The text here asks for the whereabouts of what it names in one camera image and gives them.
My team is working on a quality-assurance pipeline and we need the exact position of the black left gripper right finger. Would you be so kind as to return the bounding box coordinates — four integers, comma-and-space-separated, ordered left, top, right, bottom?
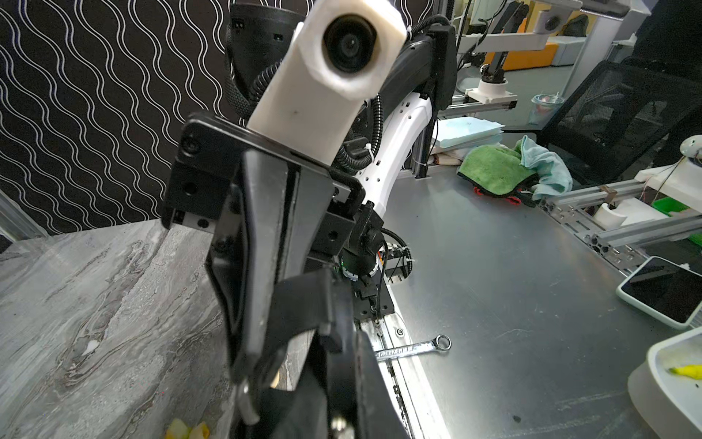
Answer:
328, 330, 408, 438

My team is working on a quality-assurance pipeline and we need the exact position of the yellow green white towel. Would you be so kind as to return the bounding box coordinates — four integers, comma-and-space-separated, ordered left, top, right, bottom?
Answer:
165, 419, 210, 439

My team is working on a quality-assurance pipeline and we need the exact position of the silver combination wrench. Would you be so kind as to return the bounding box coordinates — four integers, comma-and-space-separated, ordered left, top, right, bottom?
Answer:
375, 334, 453, 362

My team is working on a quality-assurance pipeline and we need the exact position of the white tray on desk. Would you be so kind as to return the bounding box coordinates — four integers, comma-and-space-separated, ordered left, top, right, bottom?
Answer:
627, 327, 701, 438

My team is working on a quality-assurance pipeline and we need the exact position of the green cloth on desk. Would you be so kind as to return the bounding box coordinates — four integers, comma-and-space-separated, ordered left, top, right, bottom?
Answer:
457, 135, 574, 207

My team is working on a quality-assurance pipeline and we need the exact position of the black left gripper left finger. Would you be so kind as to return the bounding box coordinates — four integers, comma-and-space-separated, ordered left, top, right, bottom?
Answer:
241, 383, 328, 438

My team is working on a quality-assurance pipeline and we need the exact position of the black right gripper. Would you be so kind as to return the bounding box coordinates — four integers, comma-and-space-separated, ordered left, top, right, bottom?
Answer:
161, 113, 382, 384

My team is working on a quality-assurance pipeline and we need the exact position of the smartphone on desk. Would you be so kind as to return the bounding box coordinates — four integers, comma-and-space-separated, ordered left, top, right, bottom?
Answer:
615, 256, 701, 330

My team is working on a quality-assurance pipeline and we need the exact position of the black mesh office chair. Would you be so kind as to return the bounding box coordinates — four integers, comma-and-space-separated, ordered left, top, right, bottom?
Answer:
537, 61, 701, 185

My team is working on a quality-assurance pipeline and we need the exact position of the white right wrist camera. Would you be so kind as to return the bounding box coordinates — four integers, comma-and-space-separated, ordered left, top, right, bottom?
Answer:
247, 1, 406, 166

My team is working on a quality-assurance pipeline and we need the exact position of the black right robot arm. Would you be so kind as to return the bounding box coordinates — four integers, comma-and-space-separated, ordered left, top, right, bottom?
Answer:
162, 1, 456, 385

